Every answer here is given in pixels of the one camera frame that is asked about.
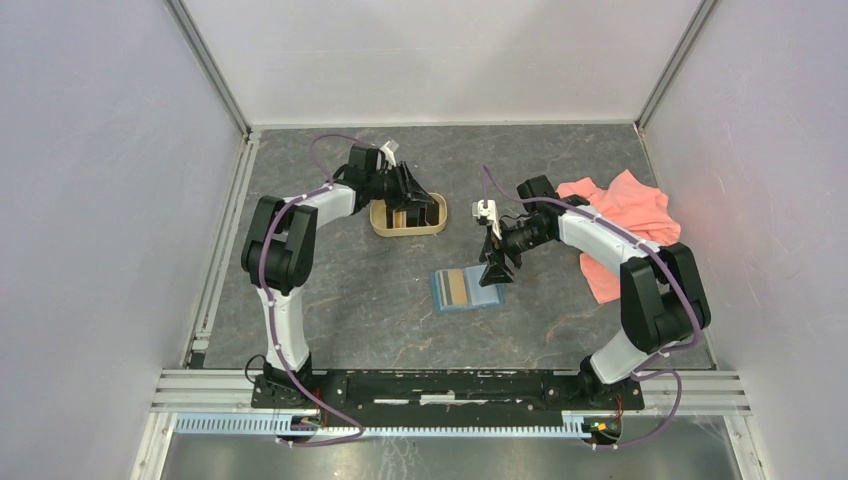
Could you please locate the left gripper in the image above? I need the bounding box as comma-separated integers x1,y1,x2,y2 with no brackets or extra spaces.
367,161,435,214

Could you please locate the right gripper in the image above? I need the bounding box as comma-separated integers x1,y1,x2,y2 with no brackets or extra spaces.
479,218,552,287

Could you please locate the blue card holder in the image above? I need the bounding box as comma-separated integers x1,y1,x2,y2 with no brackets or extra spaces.
430,265,505,313

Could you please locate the beige card tray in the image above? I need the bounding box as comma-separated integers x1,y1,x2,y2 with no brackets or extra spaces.
369,192,448,238

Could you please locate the gold card with stripe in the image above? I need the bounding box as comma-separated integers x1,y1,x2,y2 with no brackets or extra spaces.
437,269,469,310

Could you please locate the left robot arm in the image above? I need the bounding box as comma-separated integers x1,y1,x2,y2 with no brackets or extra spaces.
241,142,438,408

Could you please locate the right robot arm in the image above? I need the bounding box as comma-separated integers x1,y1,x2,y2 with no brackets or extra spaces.
471,175,711,408

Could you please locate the pink cloth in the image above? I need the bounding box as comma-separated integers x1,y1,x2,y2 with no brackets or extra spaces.
557,170,682,304

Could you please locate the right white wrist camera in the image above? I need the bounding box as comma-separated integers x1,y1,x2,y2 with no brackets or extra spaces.
471,199,502,240

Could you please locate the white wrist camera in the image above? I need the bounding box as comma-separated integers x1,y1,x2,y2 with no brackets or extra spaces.
378,140,399,169
471,199,502,240

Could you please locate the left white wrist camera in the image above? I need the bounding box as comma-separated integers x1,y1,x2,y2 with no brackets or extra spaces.
378,140,399,169

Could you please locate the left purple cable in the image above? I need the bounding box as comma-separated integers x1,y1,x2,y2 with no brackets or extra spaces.
256,134,367,450

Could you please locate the purple cable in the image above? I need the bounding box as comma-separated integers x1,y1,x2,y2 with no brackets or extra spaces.
256,134,367,450
480,164,704,450

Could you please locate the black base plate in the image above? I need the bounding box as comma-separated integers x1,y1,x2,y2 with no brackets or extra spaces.
251,369,645,428

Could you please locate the blue slotted cable duct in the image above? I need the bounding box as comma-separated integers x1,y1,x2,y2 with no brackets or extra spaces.
173,413,588,439

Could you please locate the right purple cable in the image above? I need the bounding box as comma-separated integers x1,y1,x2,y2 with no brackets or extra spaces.
480,164,704,450

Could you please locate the aluminium frame rail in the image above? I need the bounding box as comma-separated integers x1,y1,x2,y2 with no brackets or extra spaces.
152,369,751,415

